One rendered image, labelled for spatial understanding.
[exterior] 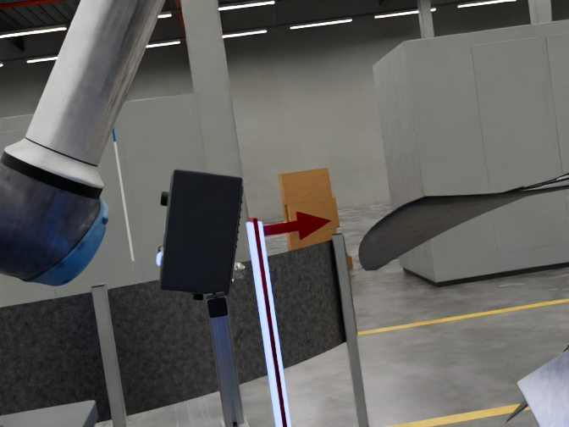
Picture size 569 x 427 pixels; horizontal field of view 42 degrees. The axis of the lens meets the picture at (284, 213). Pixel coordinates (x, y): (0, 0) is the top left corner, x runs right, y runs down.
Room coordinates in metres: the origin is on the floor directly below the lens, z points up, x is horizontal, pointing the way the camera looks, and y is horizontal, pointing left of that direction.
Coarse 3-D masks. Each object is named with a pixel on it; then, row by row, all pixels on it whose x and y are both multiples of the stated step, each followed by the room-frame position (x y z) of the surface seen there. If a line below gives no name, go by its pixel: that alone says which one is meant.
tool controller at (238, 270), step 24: (168, 192) 1.22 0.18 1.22; (192, 192) 1.15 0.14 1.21; (216, 192) 1.16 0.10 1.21; (240, 192) 1.17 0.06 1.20; (168, 216) 1.15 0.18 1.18; (192, 216) 1.15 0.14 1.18; (216, 216) 1.16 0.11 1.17; (168, 240) 1.15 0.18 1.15; (192, 240) 1.15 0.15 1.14; (216, 240) 1.16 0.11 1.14; (168, 264) 1.14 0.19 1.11; (192, 264) 1.15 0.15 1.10; (216, 264) 1.16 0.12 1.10; (240, 264) 1.24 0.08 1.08; (168, 288) 1.14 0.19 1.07; (192, 288) 1.15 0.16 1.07; (216, 288) 1.16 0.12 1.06
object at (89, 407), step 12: (48, 408) 0.82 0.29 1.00; (60, 408) 0.82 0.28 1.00; (72, 408) 0.81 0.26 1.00; (84, 408) 0.80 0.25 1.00; (96, 408) 0.82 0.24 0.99; (0, 420) 0.80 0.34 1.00; (12, 420) 0.80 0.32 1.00; (24, 420) 0.79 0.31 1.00; (36, 420) 0.78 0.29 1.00; (48, 420) 0.78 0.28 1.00; (60, 420) 0.77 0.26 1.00; (72, 420) 0.76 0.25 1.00; (84, 420) 0.76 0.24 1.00; (96, 420) 0.81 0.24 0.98
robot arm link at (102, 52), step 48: (96, 0) 0.82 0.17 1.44; (144, 0) 0.83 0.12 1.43; (96, 48) 0.82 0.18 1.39; (144, 48) 0.86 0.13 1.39; (48, 96) 0.82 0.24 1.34; (96, 96) 0.82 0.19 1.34; (48, 144) 0.81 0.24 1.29; (96, 144) 0.84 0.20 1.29; (0, 192) 0.79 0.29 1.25; (48, 192) 0.80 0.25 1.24; (96, 192) 0.84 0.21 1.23; (0, 240) 0.78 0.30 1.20; (48, 240) 0.81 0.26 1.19; (96, 240) 0.84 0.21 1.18
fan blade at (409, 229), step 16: (560, 176) 0.67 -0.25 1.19; (512, 192) 0.54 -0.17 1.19; (528, 192) 0.55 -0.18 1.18; (544, 192) 0.57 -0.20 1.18; (400, 208) 0.53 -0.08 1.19; (416, 208) 0.53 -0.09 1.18; (432, 208) 0.54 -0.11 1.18; (448, 208) 0.56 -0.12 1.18; (464, 208) 0.58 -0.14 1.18; (480, 208) 0.62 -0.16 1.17; (384, 224) 0.57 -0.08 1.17; (400, 224) 0.58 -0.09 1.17; (416, 224) 0.60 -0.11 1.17; (432, 224) 0.63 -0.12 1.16; (448, 224) 0.67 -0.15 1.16; (368, 240) 0.62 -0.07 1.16; (384, 240) 0.64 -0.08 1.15; (400, 240) 0.66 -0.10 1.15; (416, 240) 0.69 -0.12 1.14; (368, 256) 0.68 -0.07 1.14; (384, 256) 0.70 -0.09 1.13
